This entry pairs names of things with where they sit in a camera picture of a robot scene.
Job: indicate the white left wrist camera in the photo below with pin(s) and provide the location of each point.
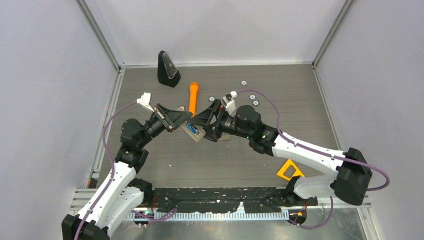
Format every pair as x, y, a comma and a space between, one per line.
144, 101

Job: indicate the black wedge stand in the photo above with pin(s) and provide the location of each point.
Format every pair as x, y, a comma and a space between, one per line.
167, 73

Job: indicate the blue battery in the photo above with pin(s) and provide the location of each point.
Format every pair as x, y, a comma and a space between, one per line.
193, 129

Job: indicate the poker chip right lower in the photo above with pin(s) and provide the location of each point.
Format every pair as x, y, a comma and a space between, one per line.
255, 103

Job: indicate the yellow triangular frame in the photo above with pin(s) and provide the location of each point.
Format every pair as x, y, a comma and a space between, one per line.
289, 170

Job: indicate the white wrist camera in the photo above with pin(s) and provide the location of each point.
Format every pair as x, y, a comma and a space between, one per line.
144, 101
228, 102

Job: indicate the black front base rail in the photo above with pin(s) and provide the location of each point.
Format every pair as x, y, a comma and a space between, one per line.
221, 200

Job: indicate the grey battery cover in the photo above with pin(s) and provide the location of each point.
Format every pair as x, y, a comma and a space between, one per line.
225, 137

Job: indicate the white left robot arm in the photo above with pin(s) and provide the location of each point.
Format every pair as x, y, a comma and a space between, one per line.
122, 191

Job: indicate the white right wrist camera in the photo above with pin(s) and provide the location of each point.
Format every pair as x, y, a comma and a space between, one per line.
228, 102

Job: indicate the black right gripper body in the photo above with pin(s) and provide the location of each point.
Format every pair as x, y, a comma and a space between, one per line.
217, 129

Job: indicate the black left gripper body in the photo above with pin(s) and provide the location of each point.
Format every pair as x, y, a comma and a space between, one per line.
160, 118

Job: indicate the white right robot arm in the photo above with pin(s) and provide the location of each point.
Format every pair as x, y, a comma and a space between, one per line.
344, 174

